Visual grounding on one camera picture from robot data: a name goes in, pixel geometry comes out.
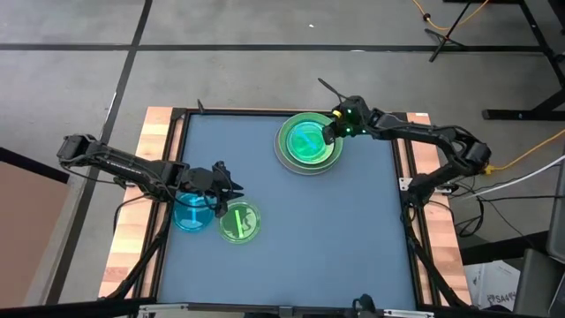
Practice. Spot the black edge strip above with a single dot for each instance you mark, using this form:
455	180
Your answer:
31	164

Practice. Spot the black tripod stand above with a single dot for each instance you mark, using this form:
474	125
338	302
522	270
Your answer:
441	40

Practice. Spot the large green plastic plate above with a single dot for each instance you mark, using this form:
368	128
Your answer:
282	132

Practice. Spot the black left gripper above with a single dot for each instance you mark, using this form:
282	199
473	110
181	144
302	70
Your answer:
207	183

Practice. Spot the blue table mat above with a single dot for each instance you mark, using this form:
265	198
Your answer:
309	247

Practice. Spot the brown board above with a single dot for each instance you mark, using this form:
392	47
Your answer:
26	229

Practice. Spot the translucent blue small plate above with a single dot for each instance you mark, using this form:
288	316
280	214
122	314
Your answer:
190	221

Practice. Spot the large grey plastic plate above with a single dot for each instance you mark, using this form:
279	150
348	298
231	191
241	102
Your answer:
284	166

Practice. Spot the black floor bar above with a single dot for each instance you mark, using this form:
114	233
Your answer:
494	249

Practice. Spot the black rig beam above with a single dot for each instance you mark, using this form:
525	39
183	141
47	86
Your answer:
66	309

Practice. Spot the grey panel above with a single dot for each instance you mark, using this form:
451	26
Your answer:
557	221

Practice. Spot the translucent green small plate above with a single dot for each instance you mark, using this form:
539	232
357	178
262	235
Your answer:
251	229
318	154

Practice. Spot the dark rounded object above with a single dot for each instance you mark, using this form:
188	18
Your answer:
364	305

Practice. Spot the silver beam bracket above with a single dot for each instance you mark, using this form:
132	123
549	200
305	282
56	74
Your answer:
163	309
408	314

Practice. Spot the black metal table frame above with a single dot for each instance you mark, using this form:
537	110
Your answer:
247	111

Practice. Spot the small black frame clamp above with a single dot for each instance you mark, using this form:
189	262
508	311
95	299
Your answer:
201	107

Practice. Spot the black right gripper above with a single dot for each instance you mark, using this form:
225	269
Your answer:
355	119

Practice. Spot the black desk leg frame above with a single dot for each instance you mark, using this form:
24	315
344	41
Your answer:
521	115

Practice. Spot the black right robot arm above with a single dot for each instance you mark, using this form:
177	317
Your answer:
441	134

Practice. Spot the white cardboard box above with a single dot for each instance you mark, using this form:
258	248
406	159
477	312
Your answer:
490	282

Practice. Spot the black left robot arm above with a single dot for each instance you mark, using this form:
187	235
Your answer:
128	165

